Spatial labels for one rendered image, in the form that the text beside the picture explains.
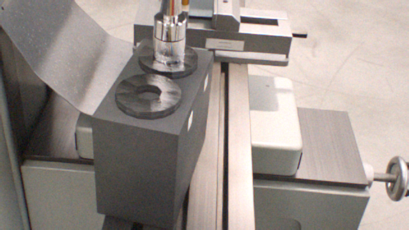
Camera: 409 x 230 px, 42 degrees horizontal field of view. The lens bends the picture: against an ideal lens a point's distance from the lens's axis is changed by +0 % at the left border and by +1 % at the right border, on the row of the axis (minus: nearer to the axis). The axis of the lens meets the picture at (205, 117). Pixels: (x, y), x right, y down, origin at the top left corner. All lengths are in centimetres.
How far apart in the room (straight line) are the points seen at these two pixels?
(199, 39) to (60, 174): 43
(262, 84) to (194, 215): 58
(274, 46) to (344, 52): 206
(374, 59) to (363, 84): 29
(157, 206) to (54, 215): 61
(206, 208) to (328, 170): 48
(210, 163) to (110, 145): 25
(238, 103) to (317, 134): 35
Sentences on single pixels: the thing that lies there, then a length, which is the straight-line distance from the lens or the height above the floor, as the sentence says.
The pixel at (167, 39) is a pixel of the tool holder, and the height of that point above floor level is 116.
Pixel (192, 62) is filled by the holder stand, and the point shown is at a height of 112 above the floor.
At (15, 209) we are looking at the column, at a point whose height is 58.
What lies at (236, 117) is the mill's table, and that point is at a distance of 102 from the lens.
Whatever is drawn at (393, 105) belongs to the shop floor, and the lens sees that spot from 289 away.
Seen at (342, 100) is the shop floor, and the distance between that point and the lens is 281.
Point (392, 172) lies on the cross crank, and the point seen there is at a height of 61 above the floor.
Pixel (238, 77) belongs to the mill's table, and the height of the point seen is 92.
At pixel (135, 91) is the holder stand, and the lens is 73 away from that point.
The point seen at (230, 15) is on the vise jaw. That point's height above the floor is 102.
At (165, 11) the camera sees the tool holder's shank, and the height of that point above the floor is 120.
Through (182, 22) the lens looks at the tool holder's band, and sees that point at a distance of 76.
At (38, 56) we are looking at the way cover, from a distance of 111.
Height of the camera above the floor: 154
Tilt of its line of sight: 38 degrees down
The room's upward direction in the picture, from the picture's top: 6 degrees clockwise
